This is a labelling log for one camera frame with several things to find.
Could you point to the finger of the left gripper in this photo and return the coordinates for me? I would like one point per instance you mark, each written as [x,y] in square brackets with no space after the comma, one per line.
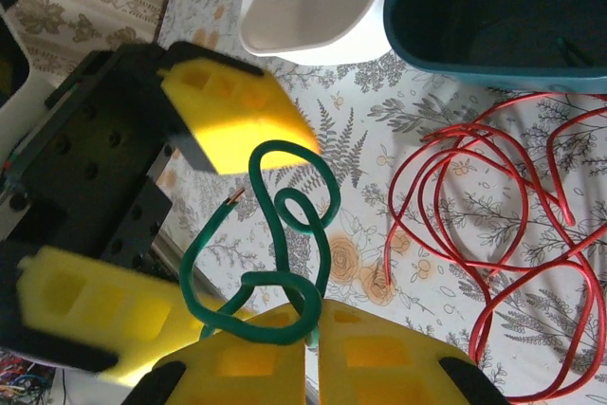
[95,310]
[237,111]

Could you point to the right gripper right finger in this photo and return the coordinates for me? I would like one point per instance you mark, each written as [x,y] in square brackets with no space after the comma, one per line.
[379,367]

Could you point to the teal plastic bin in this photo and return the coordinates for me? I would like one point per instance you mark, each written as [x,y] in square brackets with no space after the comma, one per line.
[474,21]

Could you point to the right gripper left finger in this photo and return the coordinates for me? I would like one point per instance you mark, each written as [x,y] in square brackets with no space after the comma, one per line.
[246,372]

